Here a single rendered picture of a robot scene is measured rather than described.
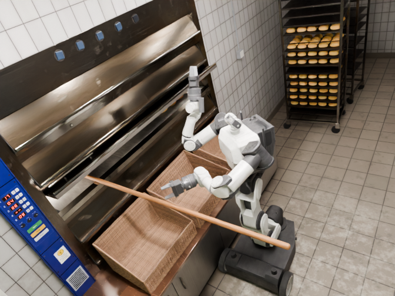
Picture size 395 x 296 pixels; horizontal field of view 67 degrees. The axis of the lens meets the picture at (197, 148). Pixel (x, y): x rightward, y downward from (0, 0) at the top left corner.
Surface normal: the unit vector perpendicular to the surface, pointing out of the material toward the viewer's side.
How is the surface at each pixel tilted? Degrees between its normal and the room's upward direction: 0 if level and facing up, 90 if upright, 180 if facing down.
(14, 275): 90
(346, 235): 0
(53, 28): 90
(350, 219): 0
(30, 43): 90
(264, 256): 0
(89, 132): 70
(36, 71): 90
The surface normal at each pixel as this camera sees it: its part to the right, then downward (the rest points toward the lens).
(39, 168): 0.68, -0.11
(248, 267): -0.23, -0.80
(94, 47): 0.80, 0.17
